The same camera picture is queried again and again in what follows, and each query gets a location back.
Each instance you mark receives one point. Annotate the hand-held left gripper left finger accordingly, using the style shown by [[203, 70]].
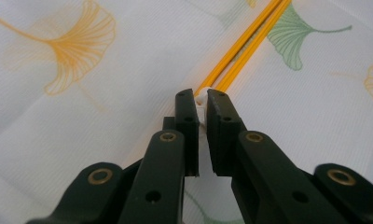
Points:
[[163, 174]]

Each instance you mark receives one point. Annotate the white leaf-print mesh laundry bag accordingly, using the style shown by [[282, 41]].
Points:
[[82, 130]]

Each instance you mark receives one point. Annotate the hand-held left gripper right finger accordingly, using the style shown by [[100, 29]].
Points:
[[256, 174]]

